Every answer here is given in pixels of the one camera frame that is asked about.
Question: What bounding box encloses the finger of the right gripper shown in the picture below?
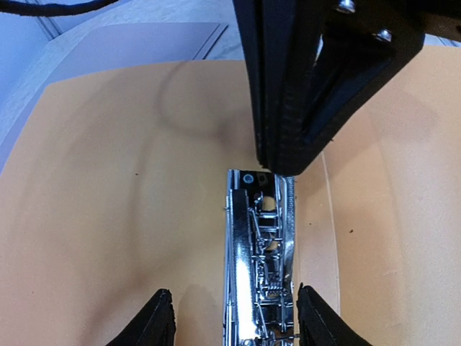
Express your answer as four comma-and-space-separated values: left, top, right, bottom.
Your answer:
233, 1, 285, 169
280, 1, 424, 175

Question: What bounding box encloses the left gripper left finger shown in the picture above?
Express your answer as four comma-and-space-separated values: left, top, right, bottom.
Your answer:
107, 288, 176, 346

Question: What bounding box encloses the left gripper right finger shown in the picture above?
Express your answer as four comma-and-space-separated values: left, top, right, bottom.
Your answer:
297, 284, 371, 346

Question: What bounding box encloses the metal folder spine clip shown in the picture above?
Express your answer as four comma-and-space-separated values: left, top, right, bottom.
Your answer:
223, 169, 297, 345

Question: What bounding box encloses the orange file folder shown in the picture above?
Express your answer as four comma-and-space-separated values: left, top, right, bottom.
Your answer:
1, 46, 460, 345

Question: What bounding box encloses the translucent grey plastic sheet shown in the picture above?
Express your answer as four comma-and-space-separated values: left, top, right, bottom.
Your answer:
1, 22, 228, 167

